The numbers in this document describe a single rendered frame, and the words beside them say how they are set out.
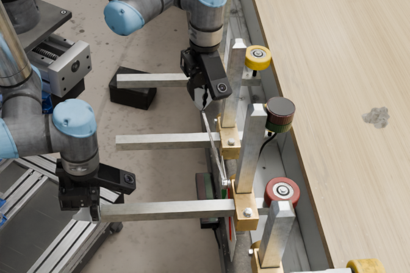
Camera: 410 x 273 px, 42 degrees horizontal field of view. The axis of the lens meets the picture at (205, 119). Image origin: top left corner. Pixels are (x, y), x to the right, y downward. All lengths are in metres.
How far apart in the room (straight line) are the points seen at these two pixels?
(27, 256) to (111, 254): 0.36
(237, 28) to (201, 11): 1.04
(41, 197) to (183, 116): 0.87
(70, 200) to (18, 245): 0.86
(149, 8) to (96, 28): 2.10
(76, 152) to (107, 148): 1.48
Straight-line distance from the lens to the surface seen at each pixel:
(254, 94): 1.90
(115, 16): 1.11
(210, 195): 1.48
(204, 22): 1.17
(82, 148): 1.05
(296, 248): 1.53
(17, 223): 2.08
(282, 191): 1.26
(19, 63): 1.08
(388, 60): 1.72
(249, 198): 1.28
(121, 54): 3.02
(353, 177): 1.35
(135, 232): 2.25
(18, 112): 1.06
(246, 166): 1.21
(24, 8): 1.44
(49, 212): 2.08
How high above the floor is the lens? 1.89
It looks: 45 degrees down
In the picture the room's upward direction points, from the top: 6 degrees clockwise
